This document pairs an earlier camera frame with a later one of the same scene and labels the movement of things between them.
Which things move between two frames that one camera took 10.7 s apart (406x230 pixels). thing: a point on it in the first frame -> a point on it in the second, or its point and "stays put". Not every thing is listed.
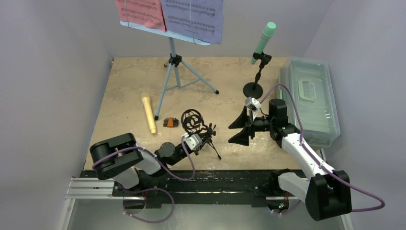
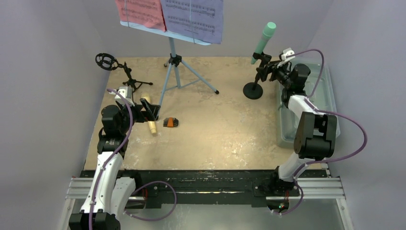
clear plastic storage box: [310, 82] stays put
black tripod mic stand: [193, 122] -> [108, 62]
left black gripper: [196, 151] -> [151, 109]
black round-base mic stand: [251, 89] stays put
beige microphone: [146, 98] stays put
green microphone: [268, 32] stays put
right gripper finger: [242, 138] -> [263, 72]
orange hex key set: [170, 122] stays put
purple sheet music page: [201, 19] stays put
